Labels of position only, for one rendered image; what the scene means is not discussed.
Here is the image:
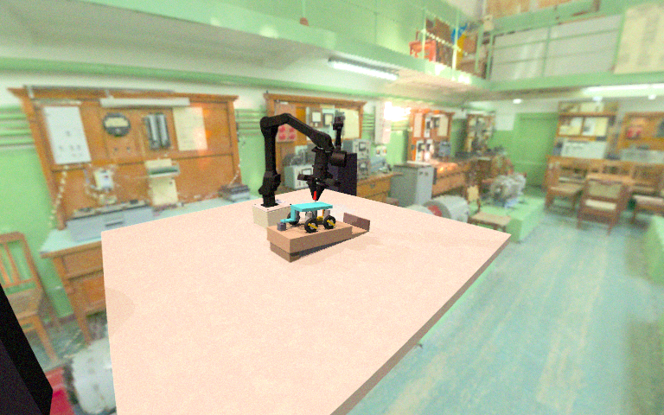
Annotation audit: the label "teal wheeled trolley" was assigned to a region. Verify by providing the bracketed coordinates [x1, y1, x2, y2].
[280, 201, 335, 233]

